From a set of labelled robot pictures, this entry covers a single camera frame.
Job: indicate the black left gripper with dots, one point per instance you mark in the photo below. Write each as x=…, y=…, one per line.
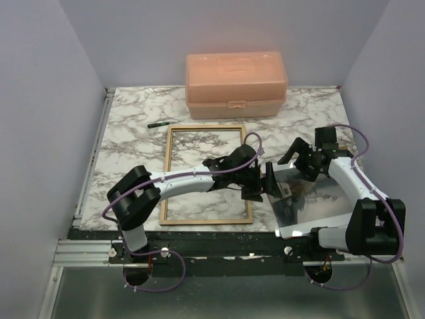
x=254, y=193

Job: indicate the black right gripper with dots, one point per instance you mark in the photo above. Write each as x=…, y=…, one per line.
x=301, y=147

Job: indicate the glossy photo print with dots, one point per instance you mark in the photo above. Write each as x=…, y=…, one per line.
x=305, y=205

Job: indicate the rectangular picture frame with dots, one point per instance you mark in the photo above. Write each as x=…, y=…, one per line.
x=239, y=159

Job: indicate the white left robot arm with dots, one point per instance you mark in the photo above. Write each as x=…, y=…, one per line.
x=135, y=196

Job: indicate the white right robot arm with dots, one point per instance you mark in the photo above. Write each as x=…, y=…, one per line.
x=376, y=225

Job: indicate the orange translucent plastic toolbox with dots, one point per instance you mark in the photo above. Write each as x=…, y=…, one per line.
x=235, y=85

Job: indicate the small green black screwdriver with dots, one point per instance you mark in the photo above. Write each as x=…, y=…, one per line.
x=158, y=124

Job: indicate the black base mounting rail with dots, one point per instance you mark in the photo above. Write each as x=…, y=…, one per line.
x=210, y=254

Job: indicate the aluminium extrusion frame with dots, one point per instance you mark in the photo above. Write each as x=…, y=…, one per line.
x=82, y=286

